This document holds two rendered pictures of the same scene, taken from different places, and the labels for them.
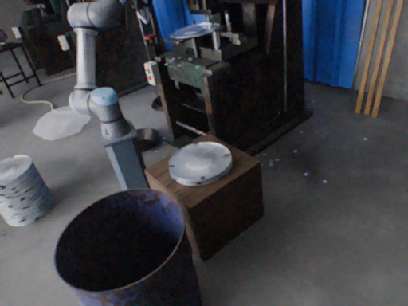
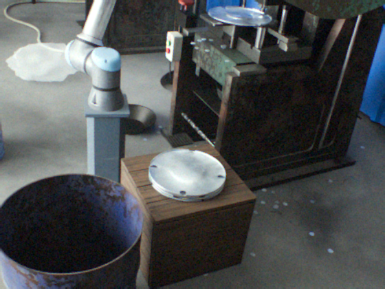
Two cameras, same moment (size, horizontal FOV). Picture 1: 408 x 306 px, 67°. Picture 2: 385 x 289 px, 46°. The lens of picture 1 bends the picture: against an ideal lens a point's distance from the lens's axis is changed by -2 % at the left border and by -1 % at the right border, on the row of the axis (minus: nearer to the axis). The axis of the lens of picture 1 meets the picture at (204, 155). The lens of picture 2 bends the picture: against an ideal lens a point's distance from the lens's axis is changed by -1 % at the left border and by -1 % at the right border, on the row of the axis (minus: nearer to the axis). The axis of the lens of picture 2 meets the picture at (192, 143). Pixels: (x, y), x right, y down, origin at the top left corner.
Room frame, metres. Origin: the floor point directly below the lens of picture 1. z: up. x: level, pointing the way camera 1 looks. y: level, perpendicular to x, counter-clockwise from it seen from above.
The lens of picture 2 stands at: (-0.23, -0.07, 1.40)
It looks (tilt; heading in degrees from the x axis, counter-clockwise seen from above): 32 degrees down; 4
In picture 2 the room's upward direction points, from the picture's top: 7 degrees clockwise
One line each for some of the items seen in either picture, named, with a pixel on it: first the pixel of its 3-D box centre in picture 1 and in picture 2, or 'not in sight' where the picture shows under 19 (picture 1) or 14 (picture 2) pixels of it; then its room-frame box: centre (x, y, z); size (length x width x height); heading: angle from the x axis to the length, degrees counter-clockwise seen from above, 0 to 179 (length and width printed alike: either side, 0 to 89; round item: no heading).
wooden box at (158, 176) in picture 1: (205, 193); (182, 212); (1.16, 0.02, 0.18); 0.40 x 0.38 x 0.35; 123
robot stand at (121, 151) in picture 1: (129, 166); (105, 146); (1.45, 0.42, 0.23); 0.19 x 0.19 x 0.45; 19
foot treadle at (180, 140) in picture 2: (209, 128); (218, 135); (1.85, -0.07, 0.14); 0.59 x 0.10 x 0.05; 125
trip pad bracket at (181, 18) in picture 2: (156, 57); (185, 29); (2.05, 0.18, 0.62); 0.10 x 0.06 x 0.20; 35
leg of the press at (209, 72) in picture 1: (264, 78); (304, 100); (1.79, -0.45, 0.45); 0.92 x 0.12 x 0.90; 125
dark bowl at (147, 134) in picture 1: (140, 142); (130, 121); (2.03, 0.45, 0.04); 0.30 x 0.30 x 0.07
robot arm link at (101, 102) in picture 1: (105, 103); (105, 66); (1.46, 0.43, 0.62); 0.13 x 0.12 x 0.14; 60
